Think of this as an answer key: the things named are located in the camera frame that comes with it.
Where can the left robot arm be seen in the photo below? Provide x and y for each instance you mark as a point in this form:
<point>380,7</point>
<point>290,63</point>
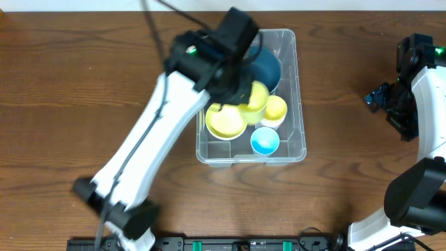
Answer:
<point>203,66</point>

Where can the light blue cup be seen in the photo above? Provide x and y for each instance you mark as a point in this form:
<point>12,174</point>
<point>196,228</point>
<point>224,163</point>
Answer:
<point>264,141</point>

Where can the cream white cup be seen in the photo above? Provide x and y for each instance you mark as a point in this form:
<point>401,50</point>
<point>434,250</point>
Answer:
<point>274,124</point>

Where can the yellow cup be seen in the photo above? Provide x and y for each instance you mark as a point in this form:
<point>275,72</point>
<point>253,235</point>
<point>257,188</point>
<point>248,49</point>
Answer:
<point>254,110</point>
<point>276,108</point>

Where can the white bowl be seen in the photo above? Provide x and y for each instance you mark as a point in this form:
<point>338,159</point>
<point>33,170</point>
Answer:
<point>225,138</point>

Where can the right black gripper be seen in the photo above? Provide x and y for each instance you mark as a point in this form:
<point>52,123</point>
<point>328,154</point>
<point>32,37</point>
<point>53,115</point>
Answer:
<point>389,101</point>

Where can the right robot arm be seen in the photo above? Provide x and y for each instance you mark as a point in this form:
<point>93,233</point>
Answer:
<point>414,203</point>

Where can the dark blue bowl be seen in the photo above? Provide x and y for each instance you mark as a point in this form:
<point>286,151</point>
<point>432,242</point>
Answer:
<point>266,69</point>

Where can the yellow bowl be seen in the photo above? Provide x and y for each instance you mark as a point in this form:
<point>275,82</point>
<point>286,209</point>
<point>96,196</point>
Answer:
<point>225,119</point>

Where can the clear plastic storage bin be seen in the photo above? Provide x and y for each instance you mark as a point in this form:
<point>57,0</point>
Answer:
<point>292,147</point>

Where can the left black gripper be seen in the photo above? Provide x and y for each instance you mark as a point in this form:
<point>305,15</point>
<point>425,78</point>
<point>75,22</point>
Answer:
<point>233,92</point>

